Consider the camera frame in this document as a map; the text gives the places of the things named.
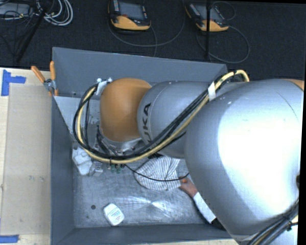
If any white striped cloth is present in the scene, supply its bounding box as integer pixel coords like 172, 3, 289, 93
133, 154, 183, 192

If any brown and white long object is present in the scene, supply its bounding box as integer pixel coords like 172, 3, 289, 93
176, 177, 219, 225

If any small white box red print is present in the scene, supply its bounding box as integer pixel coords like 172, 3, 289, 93
102, 203, 126, 228

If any grey metal bin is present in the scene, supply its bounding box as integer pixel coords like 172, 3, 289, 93
41, 47, 250, 245

